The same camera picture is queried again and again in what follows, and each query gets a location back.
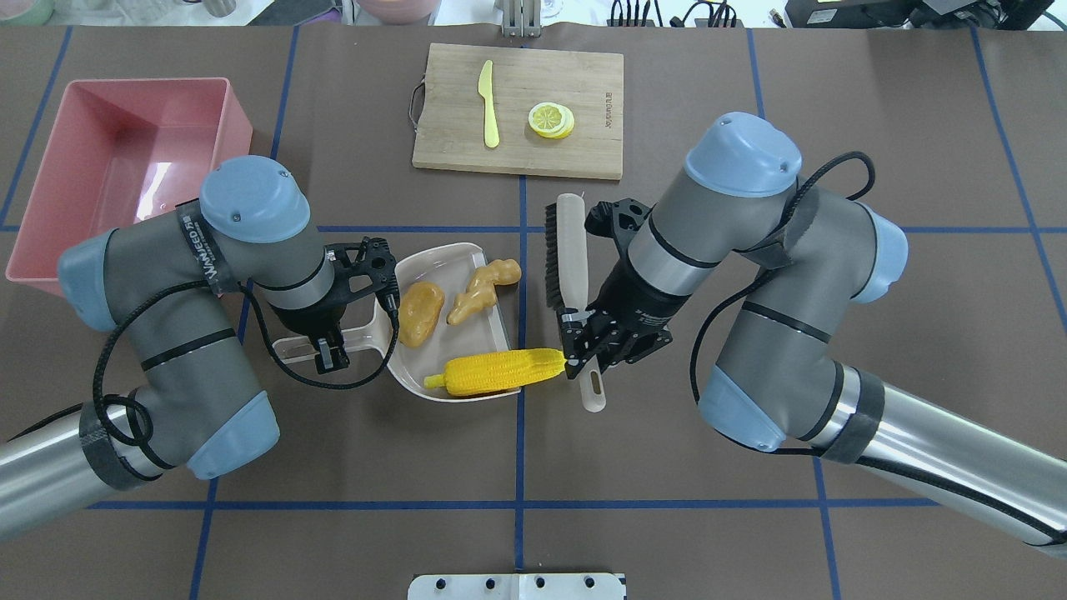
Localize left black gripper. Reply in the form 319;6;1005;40
272;237;400;373

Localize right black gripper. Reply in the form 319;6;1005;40
557;198;674;380

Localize brown toy potato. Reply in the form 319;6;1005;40
398;281;445;347

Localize beige hand brush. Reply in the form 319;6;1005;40
544;192;606;413

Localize yellow toy corn cob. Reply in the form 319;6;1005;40
423;347;567;398

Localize tan toy ginger root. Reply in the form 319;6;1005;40
446;259;523;323

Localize beige plastic dustpan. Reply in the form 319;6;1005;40
272;242;521;404

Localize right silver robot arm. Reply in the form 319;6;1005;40
545;112;1066;558

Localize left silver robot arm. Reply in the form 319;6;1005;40
1;155;400;540

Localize pink plastic bin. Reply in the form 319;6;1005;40
5;78;254;295

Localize yellow lemon slices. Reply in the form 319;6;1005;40
527;102;576;139

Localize wooden cutting board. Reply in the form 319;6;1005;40
412;42;624;181

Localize yellow plastic knife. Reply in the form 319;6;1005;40
477;58;500;149

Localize pink bowl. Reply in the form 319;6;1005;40
355;0;441;23

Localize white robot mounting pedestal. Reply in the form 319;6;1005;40
407;571;628;599

